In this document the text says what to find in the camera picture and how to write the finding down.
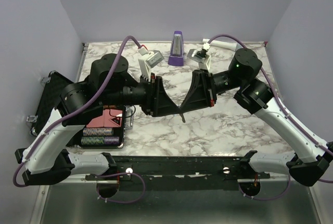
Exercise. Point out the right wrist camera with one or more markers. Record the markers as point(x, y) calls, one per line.
point(201, 57)

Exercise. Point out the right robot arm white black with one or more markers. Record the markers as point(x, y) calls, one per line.
point(311, 155)

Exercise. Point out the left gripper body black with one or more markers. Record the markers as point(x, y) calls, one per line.
point(148, 108)

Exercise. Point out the purple metronome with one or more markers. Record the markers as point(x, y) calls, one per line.
point(176, 56)

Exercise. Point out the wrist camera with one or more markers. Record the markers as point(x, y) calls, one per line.
point(148, 60)
point(201, 57)

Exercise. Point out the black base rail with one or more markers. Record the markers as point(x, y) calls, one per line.
point(177, 173)

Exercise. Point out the black poker chip case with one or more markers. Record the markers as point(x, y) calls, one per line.
point(66, 96)

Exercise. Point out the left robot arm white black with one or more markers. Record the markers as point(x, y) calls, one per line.
point(47, 160)

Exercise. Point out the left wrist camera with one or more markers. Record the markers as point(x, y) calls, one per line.
point(148, 60)

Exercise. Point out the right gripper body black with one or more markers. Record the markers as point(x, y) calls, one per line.
point(212, 90)

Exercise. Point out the white microphone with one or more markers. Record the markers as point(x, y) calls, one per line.
point(227, 45)

